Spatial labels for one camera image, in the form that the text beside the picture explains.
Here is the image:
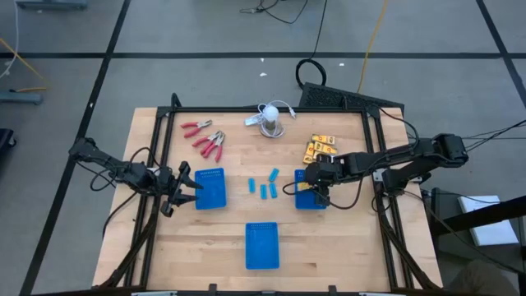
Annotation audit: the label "white floor cable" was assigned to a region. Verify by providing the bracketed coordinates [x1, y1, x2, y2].
[0, 0, 21, 79]

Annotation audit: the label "black floor cable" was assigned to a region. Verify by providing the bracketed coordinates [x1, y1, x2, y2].
[240, 0, 330, 90]

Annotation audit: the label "blue slotted plastic basket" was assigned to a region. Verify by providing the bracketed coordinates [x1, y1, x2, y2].
[245, 221, 281, 271]
[193, 167, 228, 211]
[293, 168, 330, 211]

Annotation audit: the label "black side stand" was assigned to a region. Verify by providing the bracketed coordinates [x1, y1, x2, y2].
[429, 187, 526, 296]

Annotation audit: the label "grey furniture foot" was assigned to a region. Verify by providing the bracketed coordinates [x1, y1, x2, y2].
[15, 0, 88, 12]
[0, 90, 44, 106]

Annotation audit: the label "black perforated metal case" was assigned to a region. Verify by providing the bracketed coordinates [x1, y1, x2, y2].
[298, 81, 406, 111]

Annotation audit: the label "yellow extension cable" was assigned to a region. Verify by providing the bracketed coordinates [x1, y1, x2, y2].
[356, 0, 390, 94]
[0, 37, 53, 94]

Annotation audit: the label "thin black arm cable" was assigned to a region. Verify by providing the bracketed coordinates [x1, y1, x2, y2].
[282, 176, 365, 210]

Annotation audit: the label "red-handled pliers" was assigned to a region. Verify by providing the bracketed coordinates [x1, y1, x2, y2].
[203, 131, 227, 164]
[179, 119, 214, 139]
[191, 130, 223, 156]

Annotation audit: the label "black metal table frame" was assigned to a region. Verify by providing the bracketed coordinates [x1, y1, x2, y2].
[98, 104, 443, 296]

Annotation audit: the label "brass lamp with white bulb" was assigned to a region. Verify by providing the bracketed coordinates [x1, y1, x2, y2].
[258, 104, 286, 139]

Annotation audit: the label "person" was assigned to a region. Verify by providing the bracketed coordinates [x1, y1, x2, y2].
[447, 258, 514, 296]

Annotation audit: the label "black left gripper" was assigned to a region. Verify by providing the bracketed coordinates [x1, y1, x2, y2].
[155, 160, 205, 218]

